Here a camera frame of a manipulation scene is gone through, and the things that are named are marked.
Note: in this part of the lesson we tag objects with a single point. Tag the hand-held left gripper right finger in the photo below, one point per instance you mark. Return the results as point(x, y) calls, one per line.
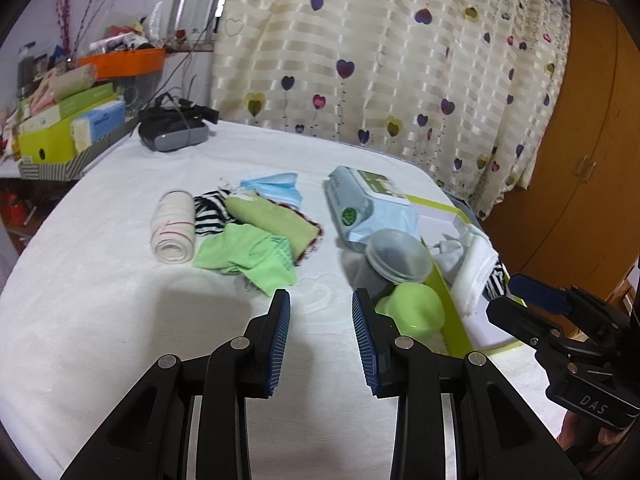
point(365, 345)

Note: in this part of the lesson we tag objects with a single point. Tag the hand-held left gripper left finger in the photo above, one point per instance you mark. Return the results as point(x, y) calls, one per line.
point(280, 345)

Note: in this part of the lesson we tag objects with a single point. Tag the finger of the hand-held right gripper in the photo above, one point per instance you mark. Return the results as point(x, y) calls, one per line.
point(535, 292)
point(515, 320)

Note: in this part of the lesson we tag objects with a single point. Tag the small striped cloth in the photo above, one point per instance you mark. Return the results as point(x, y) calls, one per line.
point(497, 280)

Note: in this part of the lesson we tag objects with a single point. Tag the lime green cardboard box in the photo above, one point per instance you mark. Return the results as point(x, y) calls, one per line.
point(452, 310)

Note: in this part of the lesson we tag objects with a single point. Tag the light grey sock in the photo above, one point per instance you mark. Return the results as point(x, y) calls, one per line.
point(452, 255)

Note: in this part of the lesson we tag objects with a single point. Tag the light green sock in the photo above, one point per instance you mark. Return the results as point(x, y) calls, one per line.
point(245, 255)

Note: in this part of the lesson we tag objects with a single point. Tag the olive cloth with patterned edge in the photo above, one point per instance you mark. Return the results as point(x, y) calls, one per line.
point(270, 220)

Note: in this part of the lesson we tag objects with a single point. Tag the black white striped cloth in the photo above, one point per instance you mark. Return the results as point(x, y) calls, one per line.
point(210, 215)

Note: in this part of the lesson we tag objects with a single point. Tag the beige bandage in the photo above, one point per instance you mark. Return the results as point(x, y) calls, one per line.
point(172, 225)

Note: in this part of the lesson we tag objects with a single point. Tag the person's right hand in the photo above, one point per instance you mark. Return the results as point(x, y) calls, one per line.
point(585, 440)

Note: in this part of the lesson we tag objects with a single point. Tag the green plastic cup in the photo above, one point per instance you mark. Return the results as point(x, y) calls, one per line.
point(415, 310)

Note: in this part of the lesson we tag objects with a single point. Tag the dark jar with frosted lid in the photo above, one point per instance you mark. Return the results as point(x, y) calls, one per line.
point(395, 260)

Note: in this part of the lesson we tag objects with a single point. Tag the dark blue cloth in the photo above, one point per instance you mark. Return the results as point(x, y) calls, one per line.
point(470, 205)

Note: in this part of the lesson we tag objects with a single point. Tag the light blue wet wipes pack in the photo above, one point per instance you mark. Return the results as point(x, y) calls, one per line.
point(365, 205)

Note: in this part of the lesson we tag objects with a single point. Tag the wooden wardrobe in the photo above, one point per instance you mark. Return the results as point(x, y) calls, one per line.
point(590, 160)

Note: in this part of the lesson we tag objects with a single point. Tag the blue face mask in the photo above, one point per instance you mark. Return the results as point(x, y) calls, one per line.
point(272, 187)

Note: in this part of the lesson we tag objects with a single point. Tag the white plush table cover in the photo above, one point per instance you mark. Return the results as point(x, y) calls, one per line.
point(125, 310)

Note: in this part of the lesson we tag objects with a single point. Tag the grey black VR headset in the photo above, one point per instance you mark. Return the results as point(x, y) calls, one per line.
point(175, 132)

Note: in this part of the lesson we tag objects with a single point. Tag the striped cardboard tray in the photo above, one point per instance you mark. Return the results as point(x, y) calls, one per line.
point(95, 155)

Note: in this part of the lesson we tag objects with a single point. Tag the heart print curtain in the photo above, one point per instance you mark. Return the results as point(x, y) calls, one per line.
point(400, 60)

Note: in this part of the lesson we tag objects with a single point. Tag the blue white box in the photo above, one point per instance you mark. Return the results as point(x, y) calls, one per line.
point(100, 122)

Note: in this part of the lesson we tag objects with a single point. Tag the red object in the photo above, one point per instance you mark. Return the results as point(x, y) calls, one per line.
point(15, 210)

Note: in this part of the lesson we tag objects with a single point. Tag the lime file box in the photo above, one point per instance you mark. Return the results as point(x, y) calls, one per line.
point(45, 145)

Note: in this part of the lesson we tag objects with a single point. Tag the green white carton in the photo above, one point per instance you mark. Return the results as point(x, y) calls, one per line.
point(75, 105)

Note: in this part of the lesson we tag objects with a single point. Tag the orange tray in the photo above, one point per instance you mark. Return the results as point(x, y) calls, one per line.
point(125, 62)

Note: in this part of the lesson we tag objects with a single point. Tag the beige cloth bundle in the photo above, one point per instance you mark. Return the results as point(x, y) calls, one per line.
point(65, 85)

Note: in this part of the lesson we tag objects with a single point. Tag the pile of small packets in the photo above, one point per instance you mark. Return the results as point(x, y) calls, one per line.
point(125, 40)

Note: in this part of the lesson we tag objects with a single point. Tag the purple flower branches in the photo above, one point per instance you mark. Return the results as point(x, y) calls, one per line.
point(65, 0)

